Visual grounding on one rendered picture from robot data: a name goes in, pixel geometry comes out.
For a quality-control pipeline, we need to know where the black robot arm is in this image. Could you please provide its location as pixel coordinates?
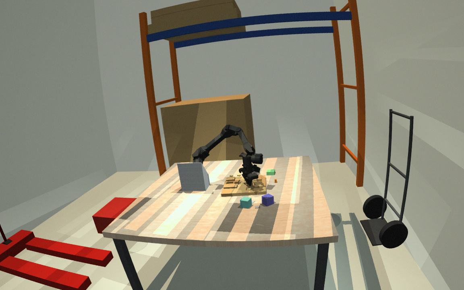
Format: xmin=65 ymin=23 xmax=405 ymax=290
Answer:
xmin=192 ymin=124 xmax=263 ymax=173

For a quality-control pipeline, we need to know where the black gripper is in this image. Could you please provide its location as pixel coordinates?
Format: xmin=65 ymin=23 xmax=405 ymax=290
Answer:
xmin=239 ymin=163 xmax=258 ymax=186

